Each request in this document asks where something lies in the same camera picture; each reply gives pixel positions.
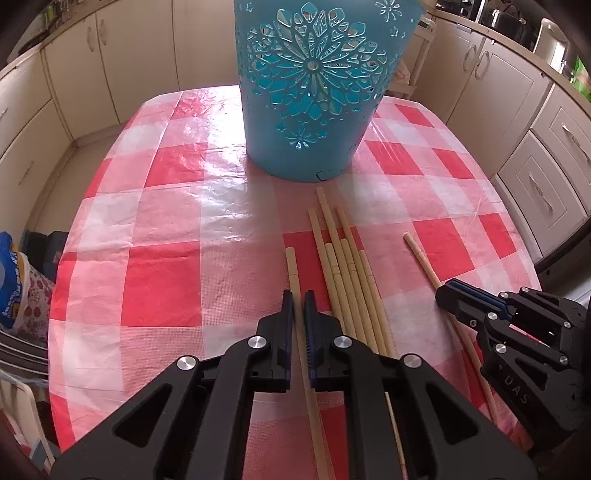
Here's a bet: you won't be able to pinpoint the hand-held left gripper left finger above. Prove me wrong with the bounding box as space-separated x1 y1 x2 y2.
50 290 301 480

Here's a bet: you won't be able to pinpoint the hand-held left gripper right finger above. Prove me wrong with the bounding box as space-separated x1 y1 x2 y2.
302 290 539 480

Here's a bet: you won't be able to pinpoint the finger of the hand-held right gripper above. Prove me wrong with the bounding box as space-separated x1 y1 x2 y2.
499 285 591 352
435 278 578 371

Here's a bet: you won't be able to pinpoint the long bamboo chopstick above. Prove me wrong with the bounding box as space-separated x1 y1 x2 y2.
285 247 329 480
403 232 500 420

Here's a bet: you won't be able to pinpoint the bundle of bamboo chopsticks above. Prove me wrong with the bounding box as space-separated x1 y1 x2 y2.
307 187 408 469

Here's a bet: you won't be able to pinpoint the blue perforated plastic basket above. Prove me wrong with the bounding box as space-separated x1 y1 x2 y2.
232 0 428 184

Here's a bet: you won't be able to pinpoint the red white checked tablecloth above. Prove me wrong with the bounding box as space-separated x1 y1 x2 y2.
46 85 542 480

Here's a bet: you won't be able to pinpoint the cream kitchen base cabinets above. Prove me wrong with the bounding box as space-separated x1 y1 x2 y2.
402 9 591 264
0 0 242 241

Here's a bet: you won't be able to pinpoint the green packet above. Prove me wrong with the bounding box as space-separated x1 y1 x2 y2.
570 55 591 93

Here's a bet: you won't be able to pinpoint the dark storage box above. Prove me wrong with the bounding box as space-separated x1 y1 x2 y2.
21 230 70 296

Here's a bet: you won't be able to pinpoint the white shelf trolley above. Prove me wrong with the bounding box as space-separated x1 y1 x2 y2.
401 18 438 100

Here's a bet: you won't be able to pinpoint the floral print bag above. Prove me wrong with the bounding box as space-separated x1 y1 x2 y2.
14 265 55 344

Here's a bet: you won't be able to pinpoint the white canister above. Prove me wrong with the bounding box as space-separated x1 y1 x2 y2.
536 21 572 75

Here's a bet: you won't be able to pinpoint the white metal rack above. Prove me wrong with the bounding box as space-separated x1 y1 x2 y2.
0 323 58 468

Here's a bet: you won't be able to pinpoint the blue yellow plastic bag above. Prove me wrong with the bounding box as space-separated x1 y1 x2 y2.
0 231 31 329

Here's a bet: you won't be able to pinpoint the black countertop appliance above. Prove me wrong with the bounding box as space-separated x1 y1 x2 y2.
478 0 539 42

